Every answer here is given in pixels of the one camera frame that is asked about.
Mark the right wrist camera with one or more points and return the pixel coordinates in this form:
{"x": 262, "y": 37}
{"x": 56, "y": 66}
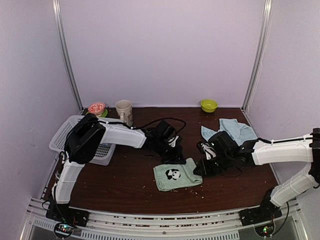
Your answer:
{"x": 206, "y": 149}

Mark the lime green bowl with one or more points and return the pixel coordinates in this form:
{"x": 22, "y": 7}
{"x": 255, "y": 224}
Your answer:
{"x": 208, "y": 105}

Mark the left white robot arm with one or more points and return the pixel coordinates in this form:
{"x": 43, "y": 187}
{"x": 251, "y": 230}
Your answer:
{"x": 80, "y": 136}

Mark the aluminium frame post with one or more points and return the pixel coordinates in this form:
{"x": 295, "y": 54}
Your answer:
{"x": 261, "y": 48}
{"x": 65, "y": 53}

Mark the beige ceramic mug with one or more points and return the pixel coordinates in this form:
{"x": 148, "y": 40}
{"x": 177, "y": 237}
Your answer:
{"x": 124, "y": 110}

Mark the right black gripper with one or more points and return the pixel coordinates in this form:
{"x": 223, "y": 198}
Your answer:
{"x": 202, "y": 165}

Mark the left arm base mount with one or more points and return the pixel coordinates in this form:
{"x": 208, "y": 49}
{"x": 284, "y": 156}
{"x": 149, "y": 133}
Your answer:
{"x": 67, "y": 219}

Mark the right aluminium frame post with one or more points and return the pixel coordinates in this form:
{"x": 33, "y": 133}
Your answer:
{"x": 261, "y": 48}

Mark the white plastic basket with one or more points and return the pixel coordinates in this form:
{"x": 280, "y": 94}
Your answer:
{"x": 103, "y": 153}

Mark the red patterned bowl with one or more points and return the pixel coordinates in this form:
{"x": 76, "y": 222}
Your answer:
{"x": 97, "y": 108}

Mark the left aluminium frame post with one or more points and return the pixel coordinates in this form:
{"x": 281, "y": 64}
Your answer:
{"x": 65, "y": 53}

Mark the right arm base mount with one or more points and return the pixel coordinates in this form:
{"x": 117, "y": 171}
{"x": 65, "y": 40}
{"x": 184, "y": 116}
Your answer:
{"x": 262, "y": 217}

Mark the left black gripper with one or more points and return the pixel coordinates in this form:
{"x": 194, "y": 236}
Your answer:
{"x": 174, "y": 159}

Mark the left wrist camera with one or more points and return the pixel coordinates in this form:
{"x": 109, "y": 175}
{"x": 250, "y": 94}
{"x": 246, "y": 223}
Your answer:
{"x": 166, "y": 133}

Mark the green saucer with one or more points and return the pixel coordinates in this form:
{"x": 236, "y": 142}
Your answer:
{"x": 104, "y": 113}

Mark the green panda towel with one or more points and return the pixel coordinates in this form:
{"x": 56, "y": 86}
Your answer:
{"x": 175, "y": 176}

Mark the front aluminium rail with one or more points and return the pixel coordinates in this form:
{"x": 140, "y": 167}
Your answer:
{"x": 218, "y": 225}

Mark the light blue towel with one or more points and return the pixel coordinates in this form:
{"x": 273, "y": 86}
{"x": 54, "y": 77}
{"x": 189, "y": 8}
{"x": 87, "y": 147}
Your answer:
{"x": 239, "y": 132}

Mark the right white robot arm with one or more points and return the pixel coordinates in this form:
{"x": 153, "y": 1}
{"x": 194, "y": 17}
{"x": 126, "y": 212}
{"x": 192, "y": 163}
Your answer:
{"x": 222, "y": 152}

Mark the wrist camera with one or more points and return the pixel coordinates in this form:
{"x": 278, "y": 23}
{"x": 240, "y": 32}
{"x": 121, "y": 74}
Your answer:
{"x": 206, "y": 149}
{"x": 166, "y": 133}

